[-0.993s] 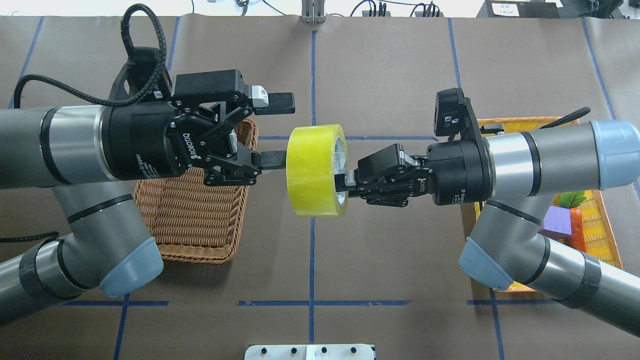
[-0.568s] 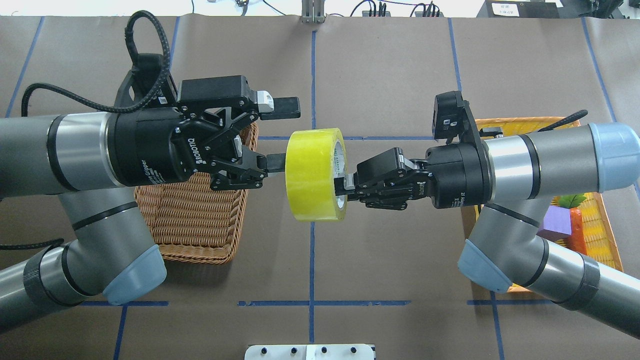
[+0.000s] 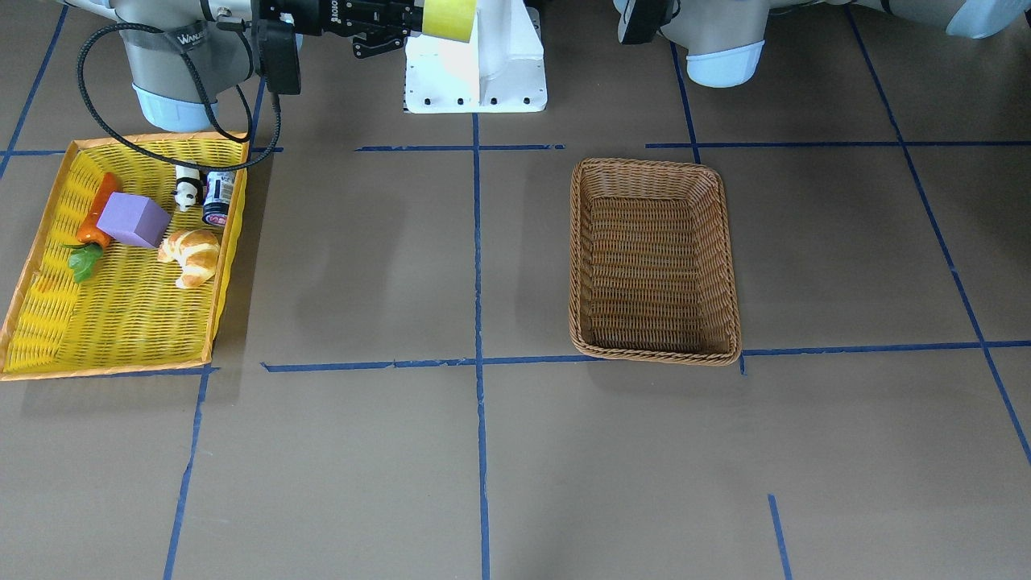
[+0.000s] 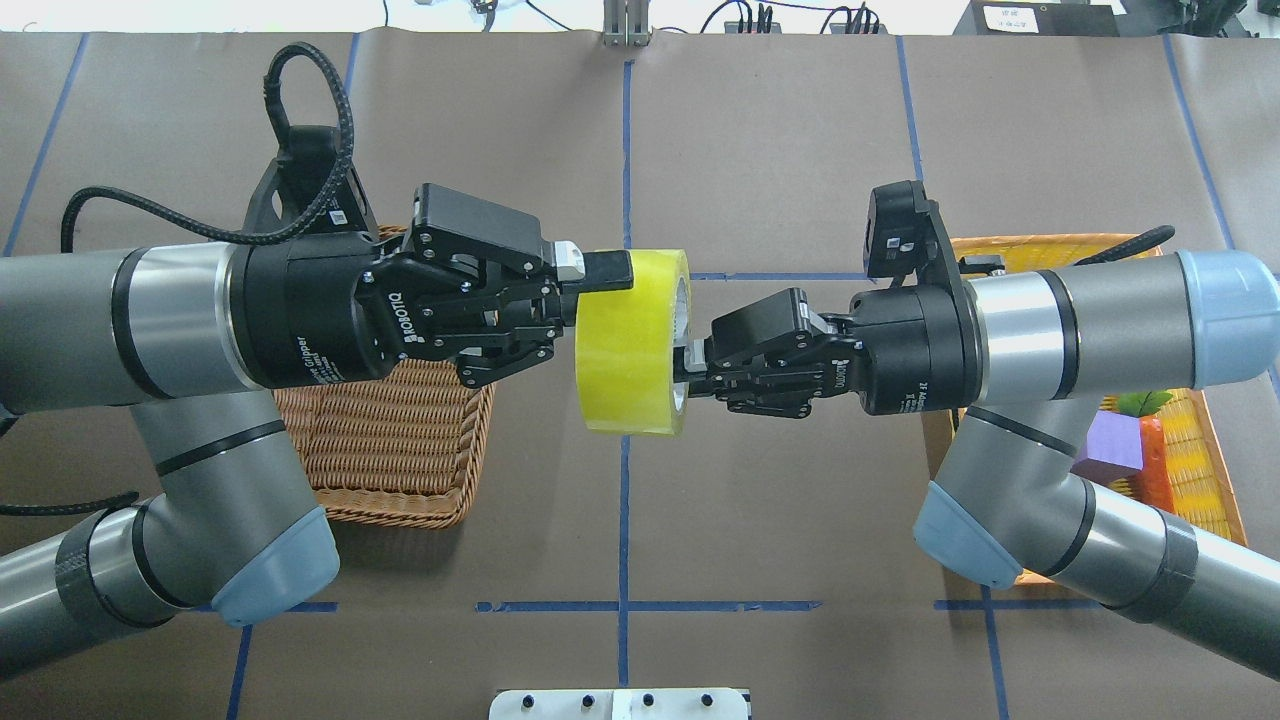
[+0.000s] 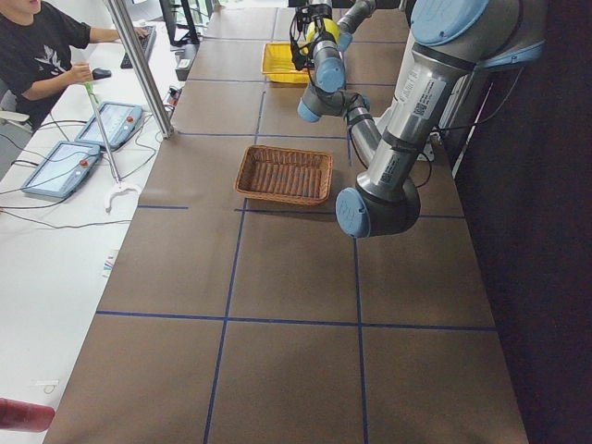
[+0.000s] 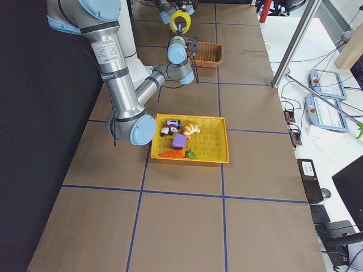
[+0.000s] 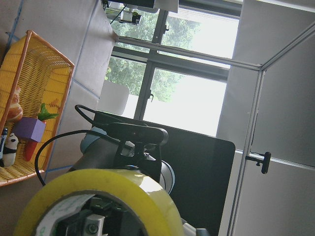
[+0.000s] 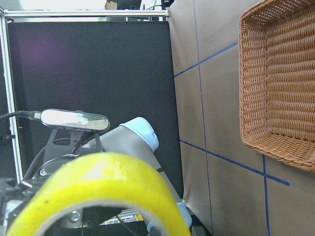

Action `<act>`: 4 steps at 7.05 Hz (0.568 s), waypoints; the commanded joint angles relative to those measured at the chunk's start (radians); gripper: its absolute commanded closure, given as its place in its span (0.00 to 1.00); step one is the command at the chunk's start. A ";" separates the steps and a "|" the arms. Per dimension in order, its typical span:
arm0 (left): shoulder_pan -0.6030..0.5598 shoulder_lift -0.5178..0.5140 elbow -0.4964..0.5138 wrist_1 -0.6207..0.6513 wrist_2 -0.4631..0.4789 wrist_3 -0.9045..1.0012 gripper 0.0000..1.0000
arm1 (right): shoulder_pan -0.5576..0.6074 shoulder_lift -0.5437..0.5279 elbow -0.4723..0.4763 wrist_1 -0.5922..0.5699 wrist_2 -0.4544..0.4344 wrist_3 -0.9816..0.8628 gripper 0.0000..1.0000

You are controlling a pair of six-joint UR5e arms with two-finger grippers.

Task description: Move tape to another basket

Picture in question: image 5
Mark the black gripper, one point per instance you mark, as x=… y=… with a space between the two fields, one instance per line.
x=311 y=11

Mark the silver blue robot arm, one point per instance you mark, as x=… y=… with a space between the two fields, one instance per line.
x=449 y=40

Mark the yellow plastic basket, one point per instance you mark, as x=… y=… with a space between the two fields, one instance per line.
x=277 y=65

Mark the brown wicker basket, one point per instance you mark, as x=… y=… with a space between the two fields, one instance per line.
x=282 y=175

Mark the black monitor stand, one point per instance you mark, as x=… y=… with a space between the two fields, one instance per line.
x=180 y=20

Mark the black box with label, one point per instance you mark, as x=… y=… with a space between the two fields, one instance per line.
x=185 y=56

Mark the upper black orange connector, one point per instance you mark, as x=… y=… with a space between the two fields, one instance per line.
x=173 y=95

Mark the black keyboard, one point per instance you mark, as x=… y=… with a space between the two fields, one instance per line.
x=146 y=44

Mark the upper teach pendant tablet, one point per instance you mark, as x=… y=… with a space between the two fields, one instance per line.
x=119 y=121

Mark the teach pendant tablet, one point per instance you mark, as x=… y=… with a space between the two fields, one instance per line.
x=119 y=121
x=63 y=170

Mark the black computer mouse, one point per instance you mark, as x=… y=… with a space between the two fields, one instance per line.
x=101 y=73

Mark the reacher grabber stick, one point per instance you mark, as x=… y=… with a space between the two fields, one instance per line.
x=120 y=186

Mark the person in black shirt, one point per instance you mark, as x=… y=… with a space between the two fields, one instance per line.
x=36 y=43

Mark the lower teach pendant tablet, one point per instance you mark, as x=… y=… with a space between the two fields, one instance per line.
x=63 y=170

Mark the red cylinder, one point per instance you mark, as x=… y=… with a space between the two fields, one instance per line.
x=25 y=416

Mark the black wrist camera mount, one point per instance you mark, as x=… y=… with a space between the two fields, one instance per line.
x=304 y=16

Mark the aluminium frame post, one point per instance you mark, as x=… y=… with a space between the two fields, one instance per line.
x=132 y=46

